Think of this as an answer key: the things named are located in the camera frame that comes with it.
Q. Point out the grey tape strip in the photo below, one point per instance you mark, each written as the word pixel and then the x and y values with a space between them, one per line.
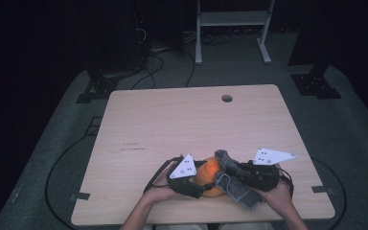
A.
pixel 322 190
pixel 80 196

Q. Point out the person's left hand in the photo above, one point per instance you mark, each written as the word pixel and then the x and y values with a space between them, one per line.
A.
pixel 159 193

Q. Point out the person's right hand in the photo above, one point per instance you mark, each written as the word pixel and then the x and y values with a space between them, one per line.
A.
pixel 278 198

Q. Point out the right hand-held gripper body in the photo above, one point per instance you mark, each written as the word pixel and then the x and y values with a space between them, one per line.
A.
pixel 262 179

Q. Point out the white metal stand frame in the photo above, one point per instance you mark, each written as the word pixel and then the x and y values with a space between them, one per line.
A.
pixel 231 18

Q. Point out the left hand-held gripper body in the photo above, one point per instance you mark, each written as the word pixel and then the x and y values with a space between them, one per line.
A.
pixel 183 187

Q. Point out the grey fuzzy cloth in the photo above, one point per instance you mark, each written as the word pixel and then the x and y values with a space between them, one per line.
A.
pixel 239 191

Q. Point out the orange plush toy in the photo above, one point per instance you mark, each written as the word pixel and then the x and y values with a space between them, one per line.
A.
pixel 209 172

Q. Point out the black stand base with struts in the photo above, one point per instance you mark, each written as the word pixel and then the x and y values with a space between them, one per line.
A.
pixel 99 87

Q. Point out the black stand base plate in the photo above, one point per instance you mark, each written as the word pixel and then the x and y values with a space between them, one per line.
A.
pixel 314 85

